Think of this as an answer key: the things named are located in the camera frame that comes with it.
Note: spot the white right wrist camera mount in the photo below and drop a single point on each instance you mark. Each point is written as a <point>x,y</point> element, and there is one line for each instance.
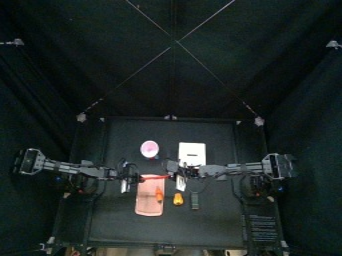
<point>181,182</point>

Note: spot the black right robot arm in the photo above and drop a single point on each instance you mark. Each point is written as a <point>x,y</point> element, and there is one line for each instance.
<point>249,166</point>

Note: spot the pink cutting board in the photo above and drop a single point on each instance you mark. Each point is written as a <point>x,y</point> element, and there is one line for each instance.
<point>147,201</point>

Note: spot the white paper sheet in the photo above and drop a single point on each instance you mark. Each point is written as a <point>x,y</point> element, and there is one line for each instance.
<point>193,151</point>

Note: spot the orange toy carrot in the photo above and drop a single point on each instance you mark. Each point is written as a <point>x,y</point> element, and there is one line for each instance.
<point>159,195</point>

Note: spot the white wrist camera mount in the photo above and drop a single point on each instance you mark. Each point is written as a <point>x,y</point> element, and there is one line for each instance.
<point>125,187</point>
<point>181,182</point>

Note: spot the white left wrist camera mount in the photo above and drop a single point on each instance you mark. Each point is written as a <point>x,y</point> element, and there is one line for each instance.
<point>125,187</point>

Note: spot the dark green block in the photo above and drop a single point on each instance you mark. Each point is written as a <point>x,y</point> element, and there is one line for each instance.
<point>194,202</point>

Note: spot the orange yellow toy pepper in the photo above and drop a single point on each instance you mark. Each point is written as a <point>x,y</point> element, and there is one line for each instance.
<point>178,199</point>

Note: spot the pink cup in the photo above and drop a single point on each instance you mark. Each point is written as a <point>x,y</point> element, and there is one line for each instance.
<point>150,149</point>

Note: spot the red toy knife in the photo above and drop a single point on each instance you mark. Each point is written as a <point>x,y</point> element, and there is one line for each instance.
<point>155,177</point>

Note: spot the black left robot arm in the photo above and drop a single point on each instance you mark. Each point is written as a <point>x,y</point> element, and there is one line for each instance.
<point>67,166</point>

